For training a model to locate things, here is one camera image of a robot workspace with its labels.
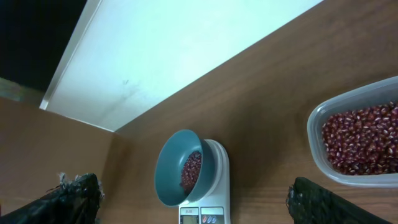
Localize teal bowl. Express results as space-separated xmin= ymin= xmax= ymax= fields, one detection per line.
xmin=154 ymin=129 xmax=216 ymax=207

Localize red beans in bowl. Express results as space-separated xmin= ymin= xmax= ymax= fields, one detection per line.
xmin=180 ymin=151 xmax=202 ymax=195

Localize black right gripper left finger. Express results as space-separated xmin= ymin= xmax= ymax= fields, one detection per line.
xmin=1 ymin=173 xmax=104 ymax=224

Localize white digital kitchen scale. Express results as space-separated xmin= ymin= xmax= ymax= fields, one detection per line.
xmin=178 ymin=139 xmax=231 ymax=224

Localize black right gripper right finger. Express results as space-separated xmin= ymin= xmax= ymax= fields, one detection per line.
xmin=285 ymin=177 xmax=389 ymax=224

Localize clear plastic container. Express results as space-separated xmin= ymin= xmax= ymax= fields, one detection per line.
xmin=307 ymin=77 xmax=397 ymax=188

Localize red beans in container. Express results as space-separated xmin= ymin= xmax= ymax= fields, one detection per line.
xmin=321 ymin=102 xmax=397 ymax=175

